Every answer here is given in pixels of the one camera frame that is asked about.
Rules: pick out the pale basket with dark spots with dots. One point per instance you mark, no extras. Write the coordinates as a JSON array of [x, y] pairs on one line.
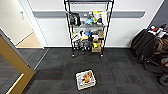
[[80, 85]]

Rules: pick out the yellow soft toy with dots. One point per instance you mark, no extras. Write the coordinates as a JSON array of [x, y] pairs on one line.
[[84, 37]]

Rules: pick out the green and yellow box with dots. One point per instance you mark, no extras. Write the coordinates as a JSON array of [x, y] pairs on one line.
[[95, 44]]

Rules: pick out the large brown cardboard box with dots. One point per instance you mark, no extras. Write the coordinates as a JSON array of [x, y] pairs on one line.
[[96, 49]]

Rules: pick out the blue round toy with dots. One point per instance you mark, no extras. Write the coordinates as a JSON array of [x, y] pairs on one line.
[[87, 33]]

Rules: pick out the black box with label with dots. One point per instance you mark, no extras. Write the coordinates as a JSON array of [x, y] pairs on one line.
[[94, 34]]

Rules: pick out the small brown cardboard box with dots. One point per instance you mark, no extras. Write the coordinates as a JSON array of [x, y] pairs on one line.
[[100, 34]]

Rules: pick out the blue plush toy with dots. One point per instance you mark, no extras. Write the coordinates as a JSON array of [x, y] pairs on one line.
[[89, 22]]

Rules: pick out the glossy black bag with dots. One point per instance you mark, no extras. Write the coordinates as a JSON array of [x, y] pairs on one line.
[[75, 19]]

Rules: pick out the orange plush toy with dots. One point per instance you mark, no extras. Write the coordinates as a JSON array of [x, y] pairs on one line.
[[87, 77]]

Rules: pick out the yellow and white plush toy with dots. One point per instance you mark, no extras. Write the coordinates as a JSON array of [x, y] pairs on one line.
[[97, 16]]

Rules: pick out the white flat package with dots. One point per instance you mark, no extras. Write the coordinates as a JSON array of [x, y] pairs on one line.
[[104, 18]]

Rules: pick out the black chair with garment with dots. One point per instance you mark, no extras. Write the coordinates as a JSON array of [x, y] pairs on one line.
[[143, 43]]

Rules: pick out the yellow wooden panel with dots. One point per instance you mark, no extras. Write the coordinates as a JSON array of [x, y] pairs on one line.
[[10, 53]]

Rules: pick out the long grey wall band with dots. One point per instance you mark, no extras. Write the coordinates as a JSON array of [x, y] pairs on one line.
[[50, 14]]

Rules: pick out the white door frame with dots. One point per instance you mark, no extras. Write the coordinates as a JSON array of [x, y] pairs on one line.
[[35, 23]]

